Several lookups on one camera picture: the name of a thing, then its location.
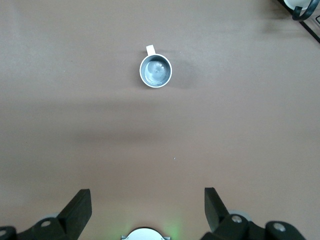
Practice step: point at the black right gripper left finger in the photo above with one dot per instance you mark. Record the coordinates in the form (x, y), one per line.
(75, 212)

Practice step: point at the white ceramic mug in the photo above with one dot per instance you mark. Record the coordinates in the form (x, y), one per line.
(156, 70)

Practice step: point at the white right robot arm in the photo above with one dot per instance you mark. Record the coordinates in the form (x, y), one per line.
(145, 235)

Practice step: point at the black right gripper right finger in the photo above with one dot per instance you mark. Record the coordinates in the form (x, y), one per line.
(215, 212)

